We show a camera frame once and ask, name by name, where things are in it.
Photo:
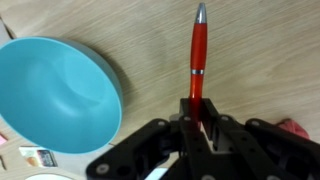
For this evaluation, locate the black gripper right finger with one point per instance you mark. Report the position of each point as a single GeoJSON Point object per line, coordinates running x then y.
{"type": "Point", "coordinates": [260, 150]}

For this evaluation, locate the printed snack packet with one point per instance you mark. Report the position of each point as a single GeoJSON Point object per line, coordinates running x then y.
{"type": "Point", "coordinates": [38, 157]}

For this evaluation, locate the white plate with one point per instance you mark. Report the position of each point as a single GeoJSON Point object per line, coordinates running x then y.
{"type": "Point", "coordinates": [50, 177]}

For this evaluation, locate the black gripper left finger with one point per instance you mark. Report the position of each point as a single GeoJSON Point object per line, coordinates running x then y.
{"type": "Point", "coordinates": [150, 150]}

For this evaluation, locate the pink sticky label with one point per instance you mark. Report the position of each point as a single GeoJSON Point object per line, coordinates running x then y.
{"type": "Point", "coordinates": [2, 139]}

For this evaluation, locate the red cloth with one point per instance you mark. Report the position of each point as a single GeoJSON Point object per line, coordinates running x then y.
{"type": "Point", "coordinates": [293, 128]}

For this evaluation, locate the red pen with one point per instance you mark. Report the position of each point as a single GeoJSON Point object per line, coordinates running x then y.
{"type": "Point", "coordinates": [199, 43]}

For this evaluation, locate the teal bowl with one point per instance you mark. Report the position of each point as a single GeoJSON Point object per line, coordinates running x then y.
{"type": "Point", "coordinates": [56, 96]}

